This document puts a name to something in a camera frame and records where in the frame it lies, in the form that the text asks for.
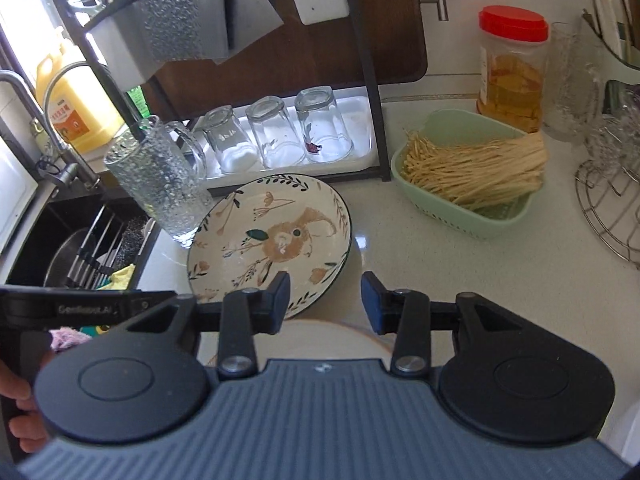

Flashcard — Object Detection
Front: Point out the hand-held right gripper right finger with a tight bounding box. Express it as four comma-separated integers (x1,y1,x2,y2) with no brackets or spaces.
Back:
360,271,531,377

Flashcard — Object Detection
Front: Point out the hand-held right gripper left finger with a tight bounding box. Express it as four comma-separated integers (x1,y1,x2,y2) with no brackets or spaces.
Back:
125,271,292,378

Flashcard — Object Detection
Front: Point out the floral ceramic plate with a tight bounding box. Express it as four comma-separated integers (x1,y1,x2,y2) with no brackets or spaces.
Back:
186,174,352,320

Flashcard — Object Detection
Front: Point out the person's left hand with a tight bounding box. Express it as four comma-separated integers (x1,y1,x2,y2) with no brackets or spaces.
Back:
0,357,53,456

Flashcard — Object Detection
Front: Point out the yellow cloth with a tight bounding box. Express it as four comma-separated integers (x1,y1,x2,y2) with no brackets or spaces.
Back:
97,262,136,291

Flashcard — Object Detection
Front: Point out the steel sink rack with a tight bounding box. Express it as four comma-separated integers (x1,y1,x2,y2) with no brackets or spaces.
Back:
45,205,151,291

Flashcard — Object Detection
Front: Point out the black sink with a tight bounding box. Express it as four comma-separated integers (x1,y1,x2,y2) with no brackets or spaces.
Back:
0,195,161,291

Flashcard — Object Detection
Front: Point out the steel wool scrubber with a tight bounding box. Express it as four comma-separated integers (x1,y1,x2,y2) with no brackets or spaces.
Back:
117,215,151,266

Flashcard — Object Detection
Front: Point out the green plastic basket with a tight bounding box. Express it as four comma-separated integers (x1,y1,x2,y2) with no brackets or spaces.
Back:
390,109,548,241

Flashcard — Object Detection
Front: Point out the textured glass mug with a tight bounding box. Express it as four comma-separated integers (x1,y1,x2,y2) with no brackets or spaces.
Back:
103,115,215,250

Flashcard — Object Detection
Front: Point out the steel kitchen faucet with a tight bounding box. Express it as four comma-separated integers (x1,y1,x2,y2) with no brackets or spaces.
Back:
0,60,146,191

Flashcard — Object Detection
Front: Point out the clear drinking glass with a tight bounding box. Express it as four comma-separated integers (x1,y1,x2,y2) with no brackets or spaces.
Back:
294,86,355,163
245,95,307,168
200,105,261,173

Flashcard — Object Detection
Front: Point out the bundle of dried noodles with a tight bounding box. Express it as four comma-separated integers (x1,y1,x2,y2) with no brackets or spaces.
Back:
400,130,547,211

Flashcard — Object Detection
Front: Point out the white drip tray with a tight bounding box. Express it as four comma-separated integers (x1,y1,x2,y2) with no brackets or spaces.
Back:
187,85,383,190

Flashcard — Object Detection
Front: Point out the yellow detergent bottle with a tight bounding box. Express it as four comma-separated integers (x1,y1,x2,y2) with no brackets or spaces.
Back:
35,27,126,156

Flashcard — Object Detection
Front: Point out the green bottle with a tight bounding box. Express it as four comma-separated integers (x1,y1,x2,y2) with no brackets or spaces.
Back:
127,85,151,121

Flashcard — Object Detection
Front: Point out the black metal rack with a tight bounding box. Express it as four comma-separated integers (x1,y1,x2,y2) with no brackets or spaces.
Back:
42,0,393,183

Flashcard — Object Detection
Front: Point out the brown wooden cutting board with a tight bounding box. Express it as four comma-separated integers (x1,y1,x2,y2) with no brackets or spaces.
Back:
142,0,428,121

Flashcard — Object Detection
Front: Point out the red-lidded plastic jar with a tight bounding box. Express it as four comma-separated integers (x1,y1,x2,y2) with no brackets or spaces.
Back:
475,5,550,135

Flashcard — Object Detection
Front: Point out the textured glass cup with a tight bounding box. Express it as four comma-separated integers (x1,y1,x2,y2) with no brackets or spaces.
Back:
542,22,608,143

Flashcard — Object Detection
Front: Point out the grey hanging utensil holder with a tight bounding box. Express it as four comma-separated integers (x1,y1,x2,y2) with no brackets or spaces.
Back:
85,0,286,81

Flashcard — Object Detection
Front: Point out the clear glass cup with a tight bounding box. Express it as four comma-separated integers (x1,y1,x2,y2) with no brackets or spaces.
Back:
590,80,640,171

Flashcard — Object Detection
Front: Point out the grey chopstick holder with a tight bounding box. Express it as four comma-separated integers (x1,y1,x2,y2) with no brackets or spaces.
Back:
580,10,640,71

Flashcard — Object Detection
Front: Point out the wire cup rack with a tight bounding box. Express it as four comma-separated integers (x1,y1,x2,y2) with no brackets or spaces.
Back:
574,110,640,266

